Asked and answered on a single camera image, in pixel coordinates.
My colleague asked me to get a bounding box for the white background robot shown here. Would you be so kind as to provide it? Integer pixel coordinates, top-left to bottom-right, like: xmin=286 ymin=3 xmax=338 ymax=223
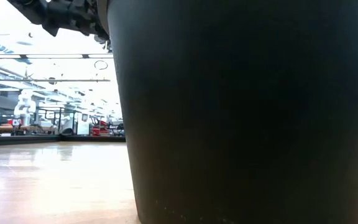
xmin=13 ymin=89 xmax=37 ymax=127

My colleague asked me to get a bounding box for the black-framed workstation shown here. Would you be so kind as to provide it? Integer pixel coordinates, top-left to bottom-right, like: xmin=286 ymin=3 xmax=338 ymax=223
xmin=35 ymin=106 xmax=90 ymax=136

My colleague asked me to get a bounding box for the red cart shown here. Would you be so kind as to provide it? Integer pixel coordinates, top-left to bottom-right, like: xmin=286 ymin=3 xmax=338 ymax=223
xmin=89 ymin=116 xmax=112 ymax=137

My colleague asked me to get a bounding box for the black table frame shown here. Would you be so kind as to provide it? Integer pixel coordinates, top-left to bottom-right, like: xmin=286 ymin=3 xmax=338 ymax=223
xmin=0 ymin=134 xmax=127 ymax=147

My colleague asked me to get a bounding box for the long ceiling light rail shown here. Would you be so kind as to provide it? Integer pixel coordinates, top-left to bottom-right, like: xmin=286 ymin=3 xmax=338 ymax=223
xmin=0 ymin=53 xmax=114 ymax=60
xmin=0 ymin=78 xmax=112 ymax=83

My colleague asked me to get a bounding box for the large black tapered container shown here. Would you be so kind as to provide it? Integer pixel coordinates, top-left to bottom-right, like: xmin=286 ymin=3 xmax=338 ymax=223
xmin=97 ymin=0 xmax=358 ymax=224

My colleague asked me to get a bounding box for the round ceiling ring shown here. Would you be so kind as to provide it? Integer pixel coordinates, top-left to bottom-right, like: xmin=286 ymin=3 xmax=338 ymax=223
xmin=93 ymin=59 xmax=109 ymax=71

